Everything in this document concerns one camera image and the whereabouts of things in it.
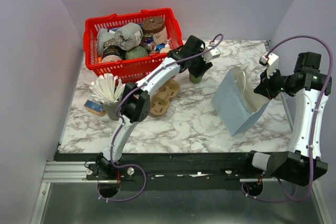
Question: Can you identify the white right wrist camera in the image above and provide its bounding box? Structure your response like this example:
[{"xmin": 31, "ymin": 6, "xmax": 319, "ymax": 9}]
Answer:
[{"xmin": 259, "ymin": 53, "xmax": 279, "ymax": 79}]

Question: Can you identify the brown cardboard cup carrier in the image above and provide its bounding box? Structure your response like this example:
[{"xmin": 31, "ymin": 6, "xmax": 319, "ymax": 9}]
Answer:
[{"xmin": 150, "ymin": 79, "xmax": 180, "ymax": 117}]

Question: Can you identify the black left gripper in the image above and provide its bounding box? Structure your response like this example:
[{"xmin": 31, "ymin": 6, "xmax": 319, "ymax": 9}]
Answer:
[{"xmin": 188, "ymin": 48, "xmax": 212, "ymax": 79}]

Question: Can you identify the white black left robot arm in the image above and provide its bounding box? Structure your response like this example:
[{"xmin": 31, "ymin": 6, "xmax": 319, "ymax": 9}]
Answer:
[{"xmin": 96, "ymin": 35, "xmax": 219, "ymax": 179}]

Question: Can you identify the grey rolled cloth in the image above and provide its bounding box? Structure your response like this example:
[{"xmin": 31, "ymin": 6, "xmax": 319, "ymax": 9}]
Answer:
[{"xmin": 114, "ymin": 23, "xmax": 143, "ymax": 51}]

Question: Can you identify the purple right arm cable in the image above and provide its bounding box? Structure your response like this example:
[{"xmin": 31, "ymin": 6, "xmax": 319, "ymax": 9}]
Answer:
[{"xmin": 241, "ymin": 35, "xmax": 334, "ymax": 204}]

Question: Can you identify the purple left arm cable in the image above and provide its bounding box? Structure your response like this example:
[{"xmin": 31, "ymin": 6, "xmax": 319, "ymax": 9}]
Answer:
[{"xmin": 97, "ymin": 34, "xmax": 224, "ymax": 203}]

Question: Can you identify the brown lidded beige jar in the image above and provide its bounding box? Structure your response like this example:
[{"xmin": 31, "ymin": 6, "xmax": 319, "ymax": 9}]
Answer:
[{"xmin": 141, "ymin": 16, "xmax": 167, "ymax": 45}]

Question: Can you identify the green paper coffee cup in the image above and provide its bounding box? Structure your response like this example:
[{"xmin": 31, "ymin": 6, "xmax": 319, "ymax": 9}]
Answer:
[{"xmin": 189, "ymin": 73, "xmax": 203, "ymax": 84}]

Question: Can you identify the white paper takeout bag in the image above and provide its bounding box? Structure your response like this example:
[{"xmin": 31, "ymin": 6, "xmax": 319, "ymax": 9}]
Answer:
[{"xmin": 211, "ymin": 63, "xmax": 269, "ymax": 136}]

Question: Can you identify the blue napkin box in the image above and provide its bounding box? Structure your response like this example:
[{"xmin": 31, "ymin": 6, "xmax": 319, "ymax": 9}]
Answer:
[{"xmin": 83, "ymin": 99, "xmax": 106, "ymax": 116}]

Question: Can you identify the red plastic shopping basket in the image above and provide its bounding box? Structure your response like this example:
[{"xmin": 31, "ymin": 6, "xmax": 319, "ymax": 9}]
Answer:
[{"xmin": 83, "ymin": 7, "xmax": 183, "ymax": 83}]

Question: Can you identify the white paper straws bundle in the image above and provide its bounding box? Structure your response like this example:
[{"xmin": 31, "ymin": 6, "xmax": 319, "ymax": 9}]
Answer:
[{"xmin": 90, "ymin": 73, "xmax": 125, "ymax": 105}]

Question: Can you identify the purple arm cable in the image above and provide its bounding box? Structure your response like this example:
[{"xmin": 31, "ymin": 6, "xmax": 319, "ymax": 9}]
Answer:
[
  {"xmin": 97, "ymin": 34, "xmax": 224, "ymax": 203},
  {"xmin": 241, "ymin": 35, "xmax": 334, "ymax": 204}
]

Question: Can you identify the green round sponge ball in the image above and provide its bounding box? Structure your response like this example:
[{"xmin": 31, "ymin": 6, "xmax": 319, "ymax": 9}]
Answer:
[{"xmin": 124, "ymin": 46, "xmax": 148, "ymax": 60}]

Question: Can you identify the small pump lotion bottle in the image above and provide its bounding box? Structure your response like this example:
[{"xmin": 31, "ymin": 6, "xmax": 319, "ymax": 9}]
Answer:
[{"xmin": 160, "ymin": 39, "xmax": 171, "ymax": 54}]

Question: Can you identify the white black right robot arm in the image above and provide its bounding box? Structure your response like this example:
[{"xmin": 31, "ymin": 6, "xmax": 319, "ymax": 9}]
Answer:
[{"xmin": 241, "ymin": 52, "xmax": 332, "ymax": 186}]

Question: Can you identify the dark labelled snack bag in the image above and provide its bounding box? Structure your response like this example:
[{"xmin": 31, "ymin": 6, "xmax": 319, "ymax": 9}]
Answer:
[{"xmin": 97, "ymin": 28, "xmax": 123, "ymax": 63}]

